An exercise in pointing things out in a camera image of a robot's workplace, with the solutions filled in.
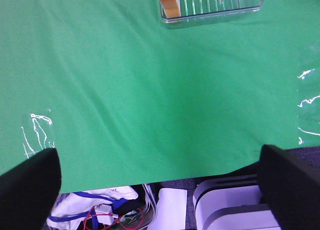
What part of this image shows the clear left plastic container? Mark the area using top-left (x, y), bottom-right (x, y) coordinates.
top-left (158, 0), bottom-right (264, 29)

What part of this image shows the white paper sheet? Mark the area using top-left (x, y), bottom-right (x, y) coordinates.
top-left (150, 188), bottom-right (187, 230)

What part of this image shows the white blue cloth bag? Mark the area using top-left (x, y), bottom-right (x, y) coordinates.
top-left (46, 186), bottom-right (139, 229)

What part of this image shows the green tablecloth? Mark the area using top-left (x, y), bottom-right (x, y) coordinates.
top-left (0, 0), bottom-right (320, 192)

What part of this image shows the leaning white bread slice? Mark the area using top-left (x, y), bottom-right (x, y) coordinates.
top-left (159, 0), bottom-right (181, 19)

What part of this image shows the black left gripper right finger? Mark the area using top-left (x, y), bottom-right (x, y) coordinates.
top-left (257, 144), bottom-right (320, 229)

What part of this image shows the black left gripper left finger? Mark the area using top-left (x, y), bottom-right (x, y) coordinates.
top-left (0, 148), bottom-right (62, 229)

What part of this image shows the red cable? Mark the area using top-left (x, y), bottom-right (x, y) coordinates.
top-left (83, 206), bottom-right (145, 230)

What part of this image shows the clear tape patch left edge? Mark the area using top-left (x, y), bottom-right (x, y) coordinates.
top-left (20, 108), bottom-right (55, 159)

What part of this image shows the white grey robot base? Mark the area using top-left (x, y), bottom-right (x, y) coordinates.
top-left (193, 174), bottom-right (281, 229)

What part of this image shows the clear tape patch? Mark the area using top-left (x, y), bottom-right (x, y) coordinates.
top-left (296, 67), bottom-right (320, 146)

